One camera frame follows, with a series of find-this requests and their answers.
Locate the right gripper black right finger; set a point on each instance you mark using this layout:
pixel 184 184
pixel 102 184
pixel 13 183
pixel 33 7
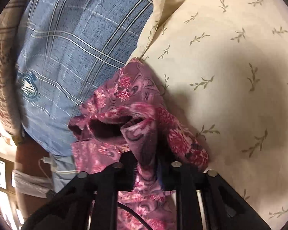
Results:
pixel 204 200

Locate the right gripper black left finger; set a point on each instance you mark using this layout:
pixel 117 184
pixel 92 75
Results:
pixel 88 201

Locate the purple pink floral shirt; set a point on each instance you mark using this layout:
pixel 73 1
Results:
pixel 127 114

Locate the grey star-logo pillow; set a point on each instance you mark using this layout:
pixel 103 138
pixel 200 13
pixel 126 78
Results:
pixel 63 171

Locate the grey hanging towel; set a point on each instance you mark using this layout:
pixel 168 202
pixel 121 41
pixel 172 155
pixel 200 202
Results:
pixel 31 185

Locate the brown wooden headboard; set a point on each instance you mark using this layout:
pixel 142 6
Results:
pixel 27 155

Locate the beige striped floral pillow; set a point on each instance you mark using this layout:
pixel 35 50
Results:
pixel 9 21

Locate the cream leaf-print duvet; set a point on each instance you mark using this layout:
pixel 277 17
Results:
pixel 225 63

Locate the blue plaid quilt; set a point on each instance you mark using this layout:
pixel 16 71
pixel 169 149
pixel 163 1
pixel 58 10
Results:
pixel 66 49

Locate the white charger with cable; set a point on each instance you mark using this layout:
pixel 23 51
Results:
pixel 44 168

